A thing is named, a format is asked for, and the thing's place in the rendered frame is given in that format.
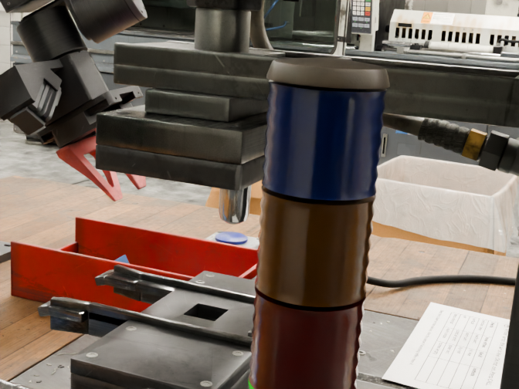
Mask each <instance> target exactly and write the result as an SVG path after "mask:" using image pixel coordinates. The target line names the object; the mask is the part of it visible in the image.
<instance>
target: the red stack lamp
mask: <svg viewBox="0 0 519 389"><path fill-rule="evenodd" d="M255 292H256V296H255V299H254V301H253V304H254V308H255V310H254V313H253V329H252V338H253V341H252V343H251V347H250V349H251V354H252V355H251V358H250V360H249V365H250V372H249V382H250V384H251V385H252V387H253V388H254V389H357V384H356V378H357V376H358V361H359V359H360V355H359V348H360V346H361V336H360V335H361V332H362V329H363V325H362V318H363V316H364V313H365V310H364V302H365V299H366V295H365V297H364V298H363V299H361V300H360V301H358V302H356V303H352V304H349V305H345V306H333V307H313V306H299V305H295V304H291V303H285V302H282V301H279V300H276V299H273V298H271V297H268V296H266V295H265V294H263V293H261V292H260V291H259V290H258V289H257V288H256V286H255Z"/></svg>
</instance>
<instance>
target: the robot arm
mask: <svg viewBox="0 0 519 389"><path fill-rule="evenodd" d="M0 2H1V4H2V6H3V8H4V10H5V11H6V13H23V12H31V13H30V14H28V15H26V16H24V17H23V18H22V21H20V22H19V25H18V26H17V28H16V31H17V33H18V34H19V37H20V39H21V40H22V42H23V44H24V46H25V48H26V50H27V52H28V54H29V56H30V58H31V60H32V63H26V64H20V65H14V66H13V67H11V68H10V69H8V70H6V71H5V72H4V73H2V74H1V75H0V118H1V119H2V120H4V121H5V120H9V121H10V122H11V123H14V125H16V126H17V127H18V128H19V129H20V130H21V131H22V132H24V133H25V134H28V135H30V134H32V133H33V132H35V131H37V130H38V129H40V128H41V127H44V126H45V128H43V129H42V130H40V131H39V132H37V135H38V137H39V139H40V141H41V143H42V144H47V143H50V142H53V141H54V140H55V141H56V143H57V145H58V147H59V148H61V147H62V148H61V149H59V150H58V151H57V152H56V154H57V156H58V158H60V159H61V160H62V161H64V162H66V163H67V164H68V165H70V166H71V167H73V168H74V169H76V170H77V171H79V172H80V173H81V174H83V175H84V176H86V177H87V178H89V179H90V180H91V181H92V182H93V183H94V184H95V185H96V186H98V187H99V188H100V189H101V190H102V191H103V192H104V193H105V194H106V195H107V196H109V197H110V198H111V199H112V200H113V201H118V200H120V199H122V198H123V195H122V192H121V189H120V184H119V181H118V178H117V173H116V172H113V171H104V170H102V171H103V173H104V174H105V176H106V179H107V181H106V180H105V179H104V178H103V177H102V176H101V174H100V173H99V172H98V171H97V170H96V169H95V167H94V166H93V165H92V164H91V163H90V162H89V161H88V160H87V159H86V158H85V157H84V154H88V153H90V154H91V155H93V157H94V159H95V160H96V145H97V144H96V122H97V113H102V112H106V111H111V110H119V109H123V108H128V107H132V104H131V103H130V102H131V101H133V100H135V99H138V98H142V96H143V94H142V92H141V90H140V88H139V86H128V87H124V88H120V89H116V90H110V91H109V90H108V88H107V86H106V84H105V82H104V81H103V78H102V76H101V75H100V72H99V70H98V68H97V66H96V64H95V62H94V61H93V58H92V56H91V55H90V52H87V50H88V48H87V46H86V44H85V42H84V41H83V38H82V36H81V34H80V32H79V30H80V31H81V33H82V34H83V35H84V37H85V38H86V39H88V40H93V41H94V42H95V43H97V44H98V43H100V42H102V41H104V40H106V39H108V38H110V37H111V36H114V35H116V34H117V33H119V32H121V31H123V30H125V29H127V28H129V27H131V26H133V25H134V24H136V23H138V22H140V21H142V20H144V19H146V18H147V17H148V16H147V13H146V10H145V7H144V4H143V2H142V1H141V0H0ZM48 3H49V4H48ZM41 7H42V8H41ZM36 9H37V10H36ZM74 21H75V22H74ZM75 23H76V24H75ZM76 25H77V27H78V28H77V27H76ZM78 29H79V30H78ZM126 175H127V177H128V178H129V179H130V180H131V182H132V183H133V184H134V186H135V187H136V188H137V189H138V190H139V189H141V188H144V187H145V186H146V179H145V177H144V176H138V175H133V174H126ZM10 259H11V243H9V242H2V241H0V264H1V263H3V262H6V261H8V260H10Z"/></svg>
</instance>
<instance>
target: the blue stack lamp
mask: <svg viewBox="0 0 519 389"><path fill-rule="evenodd" d="M268 82H269V86H270V91H269V95H268V97H267V101H268V106H269V108H268V111H267V113H266V120H267V127H266V131H265V135H266V144H265V147H264V154H265V160H264V162H263V172H264V175H263V179H262V185H263V186H264V187H265V188H268V189H270V190H271V191H275V192H278V193H281V194H284V195H290V196H294V197H298V198H309V199H317V200H329V201H348V200H358V199H363V198H370V197H371V196H373V195H375V194H376V193H377V190H376V184H375V183H376V181H377V178H378V168H377V166H378V162H379V161H380V154H379V148H380V146H381V143H382V136H381V131H382V128H383V125H384V123H383V118H382V114H383V113H384V110H385V99H384V98H385V94H386V91H387V89H386V88H384V89H379V90H347V89H333V88H322V87H313V86H299V85H293V84H288V83H279V82H276V81H272V80H269V81H268Z"/></svg>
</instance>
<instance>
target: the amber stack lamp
mask: <svg viewBox="0 0 519 389"><path fill-rule="evenodd" d="M261 189H262V193H263V196H262V199H261V202H260V207H261V214H260V217H259V224H260V230H259V234H258V239H259V246H258V249H257V255H258V261H257V264H256V272H257V276H256V280H255V286H256V288H257V289H258V290H259V291H260V292H261V293H263V294H265V295H266V296H268V297H271V298H273V299H276V300H279V301H282V302H285V303H291V304H295V305H299V306H313V307H333V306H345V305H349V304H352V303H356V302H358V301H360V300H361V299H363V298H364V297H365V295H366V287H365V284H366V282H367V280H368V271H367V268H368V264H369V262H370V260H369V254H368V253H369V251H370V248H371V239H370V237H371V233H372V231H373V227H372V219H373V217H374V214H375V210H374V202H375V199H376V194H375V195H373V196H371V197H370V198H363V199H358V200H348V201H329V200H317V199H309V198H298V197H294V196H290V195H286V194H281V193H278V192H275V191H271V190H270V189H268V188H265V187H264V186H263V185H262V186H261Z"/></svg>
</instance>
